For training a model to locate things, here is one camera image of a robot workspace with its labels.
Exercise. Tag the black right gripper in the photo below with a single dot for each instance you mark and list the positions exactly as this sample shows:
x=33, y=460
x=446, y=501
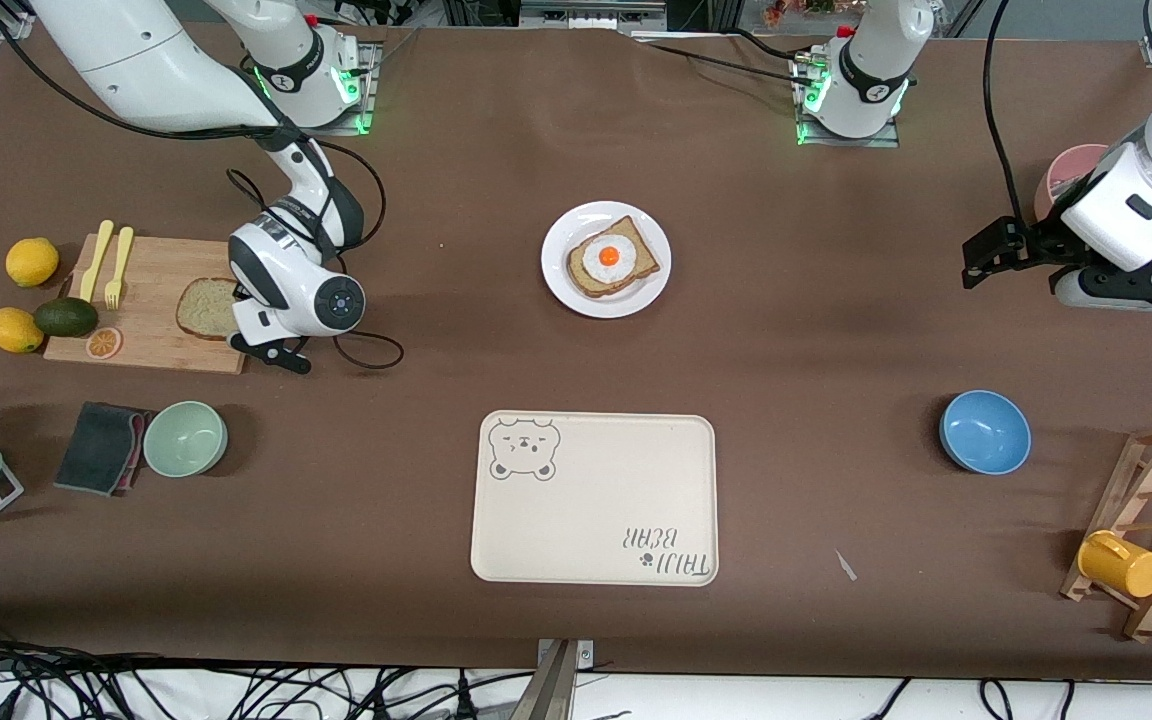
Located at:
x=239, y=292

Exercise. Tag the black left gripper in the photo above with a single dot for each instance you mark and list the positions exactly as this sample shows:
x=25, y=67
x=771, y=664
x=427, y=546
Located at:
x=1034, y=244

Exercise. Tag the plain brown bread slice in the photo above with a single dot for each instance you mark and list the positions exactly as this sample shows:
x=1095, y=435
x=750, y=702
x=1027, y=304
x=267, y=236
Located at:
x=204, y=308

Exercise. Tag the white round plate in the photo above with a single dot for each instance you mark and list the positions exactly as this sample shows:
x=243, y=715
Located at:
x=561, y=275

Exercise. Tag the fried egg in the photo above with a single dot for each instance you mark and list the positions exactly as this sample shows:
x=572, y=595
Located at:
x=608, y=257

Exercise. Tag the toast slice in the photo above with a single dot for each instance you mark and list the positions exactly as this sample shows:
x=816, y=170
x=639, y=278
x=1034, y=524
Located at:
x=636, y=260

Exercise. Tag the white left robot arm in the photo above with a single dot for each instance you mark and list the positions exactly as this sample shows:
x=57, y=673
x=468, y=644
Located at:
x=1136, y=200

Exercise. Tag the pink bowl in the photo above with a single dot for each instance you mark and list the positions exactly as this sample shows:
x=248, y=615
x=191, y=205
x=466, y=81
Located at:
x=1066, y=170

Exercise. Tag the pale green bowl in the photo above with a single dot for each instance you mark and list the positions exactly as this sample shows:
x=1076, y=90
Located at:
x=185, y=438

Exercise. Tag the wooden cutting board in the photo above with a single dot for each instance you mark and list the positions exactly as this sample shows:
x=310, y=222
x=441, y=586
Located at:
x=156, y=270

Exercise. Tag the orange slice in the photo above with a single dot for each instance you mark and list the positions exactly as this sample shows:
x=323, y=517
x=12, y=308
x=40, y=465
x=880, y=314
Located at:
x=104, y=344

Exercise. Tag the blue bowl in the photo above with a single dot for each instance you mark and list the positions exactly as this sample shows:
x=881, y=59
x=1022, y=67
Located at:
x=986, y=432

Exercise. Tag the yellow plastic fork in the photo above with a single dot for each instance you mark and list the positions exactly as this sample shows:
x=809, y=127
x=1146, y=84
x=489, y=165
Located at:
x=119, y=265

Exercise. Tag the dark grey folded cloth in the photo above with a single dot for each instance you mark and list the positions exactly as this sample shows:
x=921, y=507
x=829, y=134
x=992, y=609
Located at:
x=96, y=447

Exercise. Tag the yellow plastic knife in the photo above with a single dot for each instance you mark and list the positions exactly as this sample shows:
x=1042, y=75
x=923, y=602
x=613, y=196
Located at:
x=96, y=260

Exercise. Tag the dark green avocado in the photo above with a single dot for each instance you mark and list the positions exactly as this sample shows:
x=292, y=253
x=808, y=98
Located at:
x=66, y=317

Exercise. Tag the yellow lemon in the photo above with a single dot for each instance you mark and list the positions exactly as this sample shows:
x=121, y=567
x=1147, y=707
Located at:
x=32, y=262
x=14, y=330

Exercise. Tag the yellow mug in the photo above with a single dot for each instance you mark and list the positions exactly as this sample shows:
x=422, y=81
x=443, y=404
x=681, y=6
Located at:
x=1126, y=565

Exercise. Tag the cream bear print tray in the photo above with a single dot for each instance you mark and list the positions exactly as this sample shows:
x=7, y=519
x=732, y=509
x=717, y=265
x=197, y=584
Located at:
x=586, y=520

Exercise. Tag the small white paper scrap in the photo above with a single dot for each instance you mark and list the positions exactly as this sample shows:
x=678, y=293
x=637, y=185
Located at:
x=846, y=566

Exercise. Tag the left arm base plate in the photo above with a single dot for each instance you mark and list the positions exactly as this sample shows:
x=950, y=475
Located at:
x=886, y=138

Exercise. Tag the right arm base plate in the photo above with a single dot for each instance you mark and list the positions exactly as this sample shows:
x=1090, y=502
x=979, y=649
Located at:
x=368, y=90

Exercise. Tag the metal table edge bracket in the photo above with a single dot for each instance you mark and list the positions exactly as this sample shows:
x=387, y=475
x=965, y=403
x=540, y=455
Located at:
x=561, y=680

